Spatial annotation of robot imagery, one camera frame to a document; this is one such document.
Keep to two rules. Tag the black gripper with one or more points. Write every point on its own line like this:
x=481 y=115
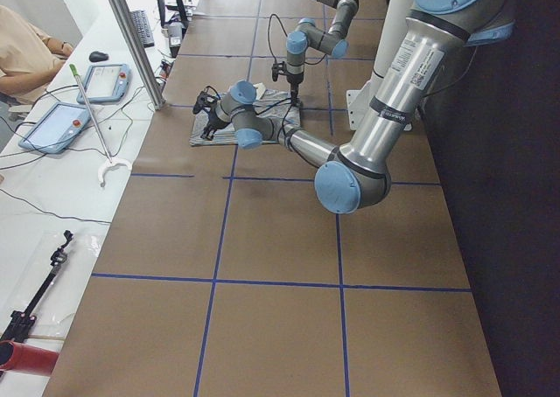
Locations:
x=293 y=80
x=213 y=120

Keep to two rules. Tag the striped polo shirt white collar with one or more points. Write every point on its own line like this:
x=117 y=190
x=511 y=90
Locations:
x=271 y=113

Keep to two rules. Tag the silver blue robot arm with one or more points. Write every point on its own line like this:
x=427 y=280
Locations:
x=331 y=41
x=355 y=175

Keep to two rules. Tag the white reacher grabber stick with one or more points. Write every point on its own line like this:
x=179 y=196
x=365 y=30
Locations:
x=110 y=161

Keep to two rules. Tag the far teach pendant tablet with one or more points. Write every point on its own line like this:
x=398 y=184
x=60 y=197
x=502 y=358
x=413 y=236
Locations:
x=107 y=83

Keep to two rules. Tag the teach pendant tablet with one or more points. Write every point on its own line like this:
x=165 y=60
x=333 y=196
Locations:
x=107 y=83
x=56 y=129

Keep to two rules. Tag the black keyboard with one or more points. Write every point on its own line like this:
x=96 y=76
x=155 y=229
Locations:
x=142 y=25

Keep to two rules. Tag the black computer mouse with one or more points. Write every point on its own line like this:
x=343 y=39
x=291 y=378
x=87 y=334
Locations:
x=97 y=56

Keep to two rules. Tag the near teach pendant tablet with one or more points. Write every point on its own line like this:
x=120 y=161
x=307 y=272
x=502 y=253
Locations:
x=56 y=129

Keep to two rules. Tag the person in beige shirt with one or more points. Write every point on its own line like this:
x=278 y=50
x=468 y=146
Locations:
x=30 y=58

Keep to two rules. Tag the red cylinder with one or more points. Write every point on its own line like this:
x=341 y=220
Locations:
x=28 y=359

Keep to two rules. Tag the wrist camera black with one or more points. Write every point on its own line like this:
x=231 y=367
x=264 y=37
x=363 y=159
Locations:
x=278 y=69
x=205 y=102

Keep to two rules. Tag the aluminium frame post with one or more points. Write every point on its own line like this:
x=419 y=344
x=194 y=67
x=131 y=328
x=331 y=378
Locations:
x=122 y=15

